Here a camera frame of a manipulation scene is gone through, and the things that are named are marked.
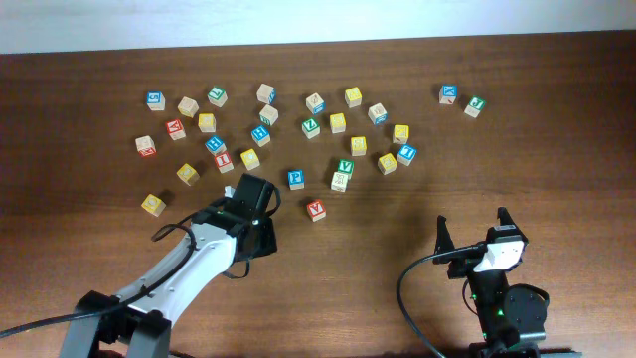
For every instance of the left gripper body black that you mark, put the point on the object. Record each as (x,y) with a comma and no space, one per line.
(266,242)

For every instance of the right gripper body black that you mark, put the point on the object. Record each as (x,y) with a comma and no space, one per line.
(463,267)

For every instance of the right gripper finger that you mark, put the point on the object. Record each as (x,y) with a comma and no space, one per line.
(443,244)
(505,219)

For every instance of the yellow S block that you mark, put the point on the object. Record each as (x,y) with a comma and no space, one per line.
(337,123)
(358,146)

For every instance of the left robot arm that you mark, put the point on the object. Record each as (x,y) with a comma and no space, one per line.
(142,315)

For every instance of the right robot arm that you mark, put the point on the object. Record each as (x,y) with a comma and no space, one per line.
(512,317)

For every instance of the yellow C block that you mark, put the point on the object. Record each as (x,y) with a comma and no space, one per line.
(250,159)

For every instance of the red I block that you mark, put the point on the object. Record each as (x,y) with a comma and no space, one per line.
(224,162)

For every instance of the blue P block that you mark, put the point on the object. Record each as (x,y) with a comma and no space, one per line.
(296,180)

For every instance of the red V block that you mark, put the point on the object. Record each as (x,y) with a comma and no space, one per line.
(316,210)

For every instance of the yellow o block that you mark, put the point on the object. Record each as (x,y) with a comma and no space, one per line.
(188,174)
(153,205)

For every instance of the blue H block left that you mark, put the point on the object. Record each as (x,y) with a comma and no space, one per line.
(215,145)

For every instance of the blue h block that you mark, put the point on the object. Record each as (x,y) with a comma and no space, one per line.
(260,136)
(215,145)

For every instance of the blue H block centre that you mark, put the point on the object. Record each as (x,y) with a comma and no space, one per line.
(260,136)

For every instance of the yellow O block lower left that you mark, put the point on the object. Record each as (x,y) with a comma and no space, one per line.
(153,205)

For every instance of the yellow block right lower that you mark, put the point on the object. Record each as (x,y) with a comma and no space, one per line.
(387,164)

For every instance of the blue T block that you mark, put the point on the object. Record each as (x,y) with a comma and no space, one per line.
(406,154)

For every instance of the plain white picture block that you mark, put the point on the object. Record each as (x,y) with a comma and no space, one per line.
(339,182)

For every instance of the yellow G block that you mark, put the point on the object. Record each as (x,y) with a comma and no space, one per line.
(207,122)

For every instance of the wooden block green side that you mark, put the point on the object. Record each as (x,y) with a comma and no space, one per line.
(269,115)

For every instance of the green Z block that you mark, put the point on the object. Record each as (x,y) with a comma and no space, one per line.
(310,128)

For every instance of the red A block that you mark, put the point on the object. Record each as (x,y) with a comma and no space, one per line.
(175,129)

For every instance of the green V block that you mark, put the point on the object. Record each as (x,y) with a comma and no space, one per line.
(346,167)

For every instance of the green J block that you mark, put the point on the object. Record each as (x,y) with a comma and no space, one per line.
(475,106)

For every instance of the yellow block right upper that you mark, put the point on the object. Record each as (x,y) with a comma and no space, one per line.
(401,134)

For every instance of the green L block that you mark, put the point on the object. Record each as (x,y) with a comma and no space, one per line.
(217,96)

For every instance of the red-sided wooden block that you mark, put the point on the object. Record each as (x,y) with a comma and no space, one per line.
(145,146)

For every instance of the plain wooden block yellow side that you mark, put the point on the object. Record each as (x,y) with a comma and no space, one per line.
(188,107)

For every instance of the wooden picture block blue side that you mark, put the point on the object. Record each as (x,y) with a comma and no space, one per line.
(315,103)

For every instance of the blue X block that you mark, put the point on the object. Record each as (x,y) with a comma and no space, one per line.
(448,94)

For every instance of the wooden block blue side right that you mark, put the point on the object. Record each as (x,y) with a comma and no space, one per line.
(377,114)

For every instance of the blue S block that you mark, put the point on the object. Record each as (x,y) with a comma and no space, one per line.
(155,100)

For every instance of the yellow block top centre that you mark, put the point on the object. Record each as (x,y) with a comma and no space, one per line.
(353,97)

